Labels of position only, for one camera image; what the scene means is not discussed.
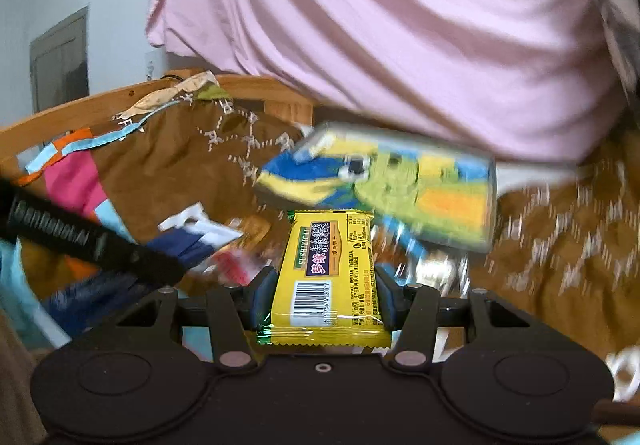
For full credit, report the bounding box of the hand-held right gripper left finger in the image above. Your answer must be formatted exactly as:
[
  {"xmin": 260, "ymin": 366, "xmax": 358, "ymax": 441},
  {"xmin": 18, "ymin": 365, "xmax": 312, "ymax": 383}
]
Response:
[{"xmin": 112, "ymin": 267, "xmax": 278, "ymax": 373}]

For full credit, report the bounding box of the wooden bed frame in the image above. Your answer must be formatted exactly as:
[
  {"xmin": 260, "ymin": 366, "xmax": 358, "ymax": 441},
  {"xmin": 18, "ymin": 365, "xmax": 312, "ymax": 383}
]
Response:
[{"xmin": 0, "ymin": 74, "xmax": 316, "ymax": 166}]

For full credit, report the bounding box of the beige cloth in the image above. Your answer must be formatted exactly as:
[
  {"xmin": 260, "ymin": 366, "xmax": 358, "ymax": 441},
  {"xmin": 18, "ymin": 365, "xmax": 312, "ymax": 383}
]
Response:
[{"xmin": 0, "ymin": 312, "xmax": 48, "ymax": 445}]

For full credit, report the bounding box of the silver snack packet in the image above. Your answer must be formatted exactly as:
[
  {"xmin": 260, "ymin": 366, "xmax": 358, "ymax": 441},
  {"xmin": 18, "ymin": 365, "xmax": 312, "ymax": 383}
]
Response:
[{"xmin": 397, "ymin": 249, "xmax": 470, "ymax": 297}]

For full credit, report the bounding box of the brown printed blanket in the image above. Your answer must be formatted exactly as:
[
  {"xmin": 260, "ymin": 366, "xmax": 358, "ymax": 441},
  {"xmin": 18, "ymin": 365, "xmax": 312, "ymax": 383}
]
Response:
[{"xmin": 0, "ymin": 85, "xmax": 640, "ymax": 403}]

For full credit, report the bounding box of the white and blue snack packet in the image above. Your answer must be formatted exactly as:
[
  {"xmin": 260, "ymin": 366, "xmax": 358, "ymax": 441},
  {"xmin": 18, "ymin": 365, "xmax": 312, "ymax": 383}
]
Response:
[{"xmin": 156, "ymin": 204, "xmax": 242, "ymax": 277}]

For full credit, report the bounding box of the cartoon printed tray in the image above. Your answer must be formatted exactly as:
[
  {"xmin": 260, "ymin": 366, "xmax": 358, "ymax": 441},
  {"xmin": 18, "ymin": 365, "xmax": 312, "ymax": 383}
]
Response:
[{"xmin": 252, "ymin": 121, "xmax": 499, "ymax": 254}]

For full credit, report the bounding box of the dark cable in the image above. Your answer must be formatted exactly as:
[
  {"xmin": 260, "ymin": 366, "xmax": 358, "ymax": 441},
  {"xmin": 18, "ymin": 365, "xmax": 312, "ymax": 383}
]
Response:
[{"xmin": 592, "ymin": 399, "xmax": 640, "ymax": 430}]

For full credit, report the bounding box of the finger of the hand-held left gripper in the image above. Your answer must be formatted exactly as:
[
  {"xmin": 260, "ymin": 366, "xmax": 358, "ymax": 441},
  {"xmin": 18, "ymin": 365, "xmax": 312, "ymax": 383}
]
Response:
[{"xmin": 105, "ymin": 236, "xmax": 187, "ymax": 287}]

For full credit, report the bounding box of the grey patterned cloth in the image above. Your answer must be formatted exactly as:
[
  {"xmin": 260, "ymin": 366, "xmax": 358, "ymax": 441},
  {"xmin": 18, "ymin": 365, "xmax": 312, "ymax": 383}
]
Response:
[{"xmin": 584, "ymin": 0, "xmax": 640, "ymax": 106}]

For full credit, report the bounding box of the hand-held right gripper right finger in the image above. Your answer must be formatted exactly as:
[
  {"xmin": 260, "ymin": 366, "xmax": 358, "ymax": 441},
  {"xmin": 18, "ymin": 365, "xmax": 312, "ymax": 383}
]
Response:
[{"xmin": 374, "ymin": 265, "xmax": 532, "ymax": 372}]

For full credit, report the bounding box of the yellow snack packet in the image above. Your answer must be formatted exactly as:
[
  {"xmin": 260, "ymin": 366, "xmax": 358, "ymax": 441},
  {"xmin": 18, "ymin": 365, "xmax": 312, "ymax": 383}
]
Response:
[{"xmin": 256, "ymin": 210, "xmax": 393, "ymax": 350}]

